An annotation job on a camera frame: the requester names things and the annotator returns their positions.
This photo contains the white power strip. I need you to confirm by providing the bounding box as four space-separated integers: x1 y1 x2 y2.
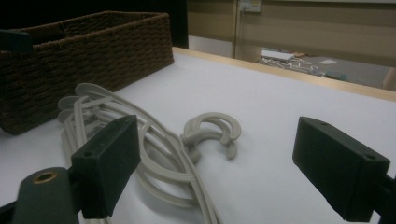
260 49 295 63

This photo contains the white cable bundle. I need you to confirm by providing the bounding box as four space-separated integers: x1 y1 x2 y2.
257 57 319 75

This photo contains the white plastic clothes hanger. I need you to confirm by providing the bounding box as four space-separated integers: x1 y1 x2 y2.
57 95 239 209
74 82 243 224
56 107 200 224

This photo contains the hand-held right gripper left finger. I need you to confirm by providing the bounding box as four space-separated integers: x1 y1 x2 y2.
70 115 142 219

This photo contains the white wall socket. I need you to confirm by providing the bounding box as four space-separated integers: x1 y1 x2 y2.
238 0 262 14

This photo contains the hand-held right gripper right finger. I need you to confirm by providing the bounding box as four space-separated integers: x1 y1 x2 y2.
291 116 391 223

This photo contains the teal flat object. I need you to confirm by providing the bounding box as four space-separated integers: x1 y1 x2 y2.
324 71 348 81

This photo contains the brown woven basket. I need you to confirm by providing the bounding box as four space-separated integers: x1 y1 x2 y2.
0 10 175 136

